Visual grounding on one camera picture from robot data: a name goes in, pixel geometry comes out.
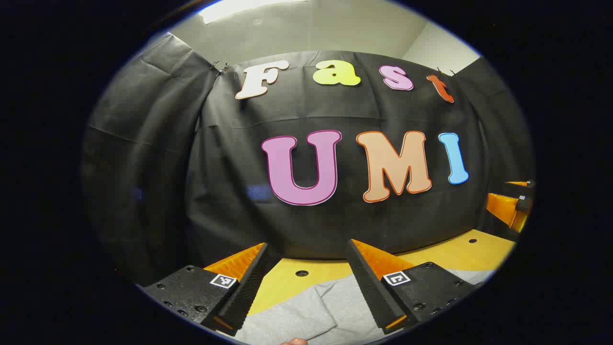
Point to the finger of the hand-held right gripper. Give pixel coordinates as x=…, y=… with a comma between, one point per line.
x=503, y=211
x=519, y=183

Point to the black backdrop cloth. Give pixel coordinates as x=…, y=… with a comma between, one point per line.
x=335, y=230

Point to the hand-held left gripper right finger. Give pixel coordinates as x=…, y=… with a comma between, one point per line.
x=373, y=297

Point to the grey zip-neck sweatshirt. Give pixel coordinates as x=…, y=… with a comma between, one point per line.
x=306, y=316

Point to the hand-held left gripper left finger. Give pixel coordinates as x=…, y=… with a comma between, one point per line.
x=249, y=292

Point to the black binder clip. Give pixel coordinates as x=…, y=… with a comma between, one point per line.
x=445, y=72
x=221, y=67

